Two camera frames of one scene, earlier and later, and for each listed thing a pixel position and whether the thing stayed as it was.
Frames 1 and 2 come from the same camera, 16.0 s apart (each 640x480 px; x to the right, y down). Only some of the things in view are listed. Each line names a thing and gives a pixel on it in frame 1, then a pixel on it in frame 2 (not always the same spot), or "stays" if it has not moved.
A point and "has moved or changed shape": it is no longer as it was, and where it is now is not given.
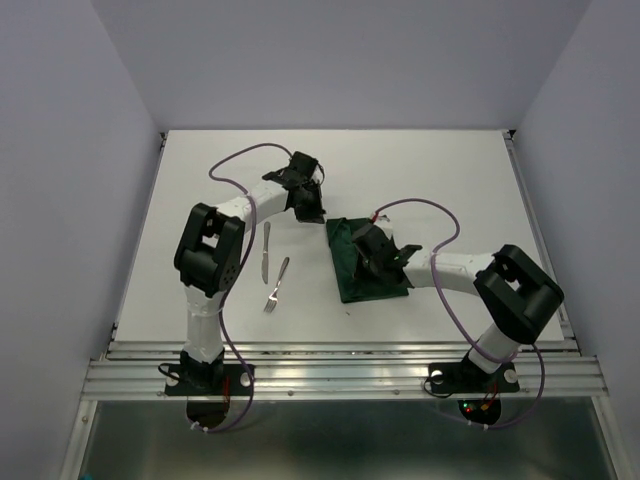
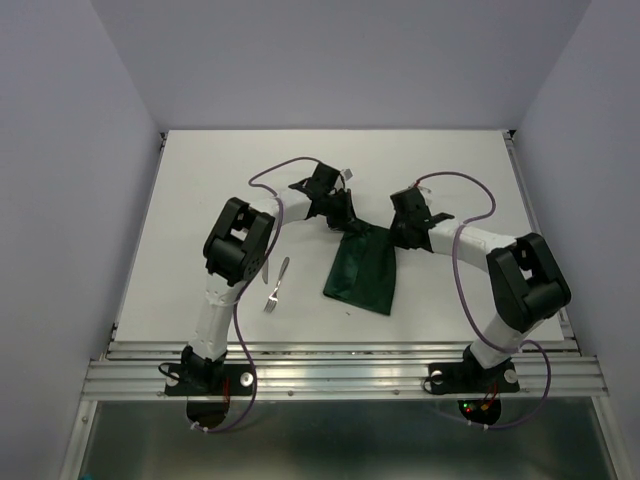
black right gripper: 360,272 → 396,239
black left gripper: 315,215 → 347,215
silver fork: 273,298 stays
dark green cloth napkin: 345,256 has moved or changed shape
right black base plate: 466,378 stays
